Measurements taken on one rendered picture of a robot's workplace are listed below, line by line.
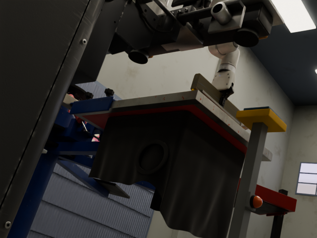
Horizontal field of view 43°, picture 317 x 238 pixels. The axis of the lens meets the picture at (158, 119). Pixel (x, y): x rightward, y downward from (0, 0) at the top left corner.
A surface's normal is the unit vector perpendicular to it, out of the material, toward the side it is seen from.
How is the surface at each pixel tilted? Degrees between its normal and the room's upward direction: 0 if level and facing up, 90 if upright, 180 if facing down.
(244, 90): 90
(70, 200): 90
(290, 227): 90
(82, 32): 90
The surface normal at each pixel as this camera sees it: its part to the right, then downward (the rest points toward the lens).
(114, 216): 0.75, -0.03
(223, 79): -0.64, -0.45
